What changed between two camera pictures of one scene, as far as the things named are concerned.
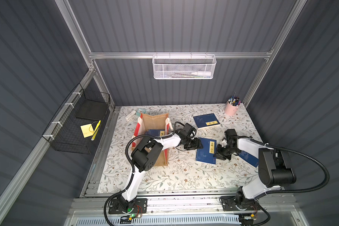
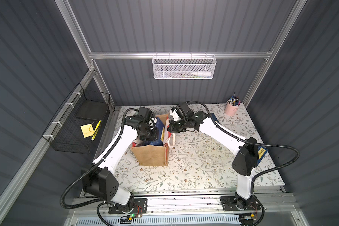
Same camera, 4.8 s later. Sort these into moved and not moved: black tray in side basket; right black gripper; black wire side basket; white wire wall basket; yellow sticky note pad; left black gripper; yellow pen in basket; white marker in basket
Moved: right black gripper; left black gripper
Not moved: black wire side basket; white wire wall basket; yellow sticky note pad; black tray in side basket; white marker in basket; yellow pen in basket
